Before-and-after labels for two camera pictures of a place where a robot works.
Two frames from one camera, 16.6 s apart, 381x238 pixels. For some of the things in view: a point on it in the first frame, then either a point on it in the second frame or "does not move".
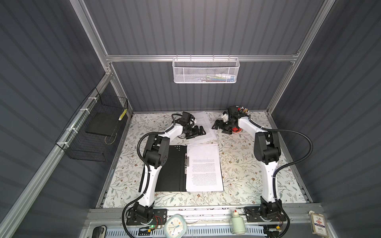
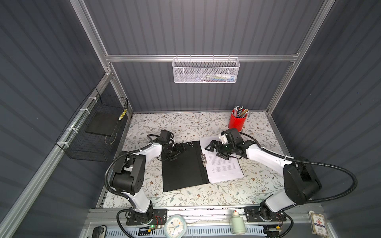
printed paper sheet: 201,119 to 219,169
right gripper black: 221,122 to 214,142
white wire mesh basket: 206,70 does not move
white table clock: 175,226 does not move
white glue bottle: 237,224 does not move
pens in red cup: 242,109 does not move
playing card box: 318,224 does not move
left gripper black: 196,134 to 177,150
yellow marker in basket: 125,111 does not move
